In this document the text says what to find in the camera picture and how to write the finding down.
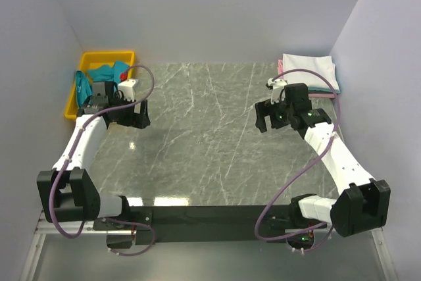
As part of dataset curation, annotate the white folded t shirt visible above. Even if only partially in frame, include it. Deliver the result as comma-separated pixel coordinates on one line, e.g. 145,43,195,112
282,54,340,93

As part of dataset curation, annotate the teal folded t shirt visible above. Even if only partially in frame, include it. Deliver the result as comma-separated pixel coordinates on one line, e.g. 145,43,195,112
308,87,334,95

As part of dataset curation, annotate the teal polo t shirt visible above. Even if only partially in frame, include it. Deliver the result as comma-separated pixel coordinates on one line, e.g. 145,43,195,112
75,61,129,108

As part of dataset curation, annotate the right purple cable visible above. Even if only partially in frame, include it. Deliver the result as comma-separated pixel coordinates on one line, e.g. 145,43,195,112
255,68,341,253

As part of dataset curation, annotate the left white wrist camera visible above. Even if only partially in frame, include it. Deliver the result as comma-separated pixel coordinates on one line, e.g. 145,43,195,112
118,78,139,103

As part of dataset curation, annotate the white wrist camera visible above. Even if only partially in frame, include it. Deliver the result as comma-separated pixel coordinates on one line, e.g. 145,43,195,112
118,78,139,103
266,78,287,104

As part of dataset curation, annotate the aluminium frame rail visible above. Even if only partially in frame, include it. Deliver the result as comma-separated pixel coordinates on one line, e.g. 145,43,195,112
21,217,397,280

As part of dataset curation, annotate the black base bar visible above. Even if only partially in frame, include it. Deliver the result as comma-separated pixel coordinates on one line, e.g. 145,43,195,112
93,204,330,249

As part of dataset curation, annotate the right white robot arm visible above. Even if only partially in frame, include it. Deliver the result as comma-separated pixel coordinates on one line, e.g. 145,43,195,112
255,79,391,237

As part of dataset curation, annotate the pink folded t shirt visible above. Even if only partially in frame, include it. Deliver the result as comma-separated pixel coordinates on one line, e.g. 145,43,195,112
278,59,335,99

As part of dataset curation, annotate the yellow plastic bin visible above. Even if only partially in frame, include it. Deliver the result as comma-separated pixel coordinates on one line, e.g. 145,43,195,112
64,51,136,121

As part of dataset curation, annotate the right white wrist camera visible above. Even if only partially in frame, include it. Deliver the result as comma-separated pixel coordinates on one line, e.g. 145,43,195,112
266,78,287,104

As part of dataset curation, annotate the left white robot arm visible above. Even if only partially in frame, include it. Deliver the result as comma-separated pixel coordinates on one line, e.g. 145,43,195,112
37,79,151,238

